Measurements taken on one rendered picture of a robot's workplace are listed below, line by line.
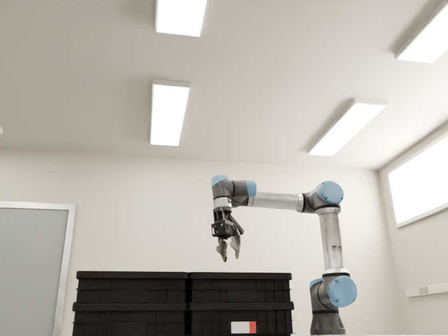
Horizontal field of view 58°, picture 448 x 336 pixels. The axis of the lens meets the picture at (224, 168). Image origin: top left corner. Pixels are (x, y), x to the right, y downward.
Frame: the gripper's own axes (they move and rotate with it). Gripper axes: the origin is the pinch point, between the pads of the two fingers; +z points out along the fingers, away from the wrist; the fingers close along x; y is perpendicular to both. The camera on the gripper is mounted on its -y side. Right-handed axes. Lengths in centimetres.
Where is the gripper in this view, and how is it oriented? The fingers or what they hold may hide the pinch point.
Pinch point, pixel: (231, 257)
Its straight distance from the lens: 168.9
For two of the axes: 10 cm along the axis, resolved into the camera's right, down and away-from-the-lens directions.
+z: 1.1, 8.9, -4.3
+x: 8.1, -3.3, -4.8
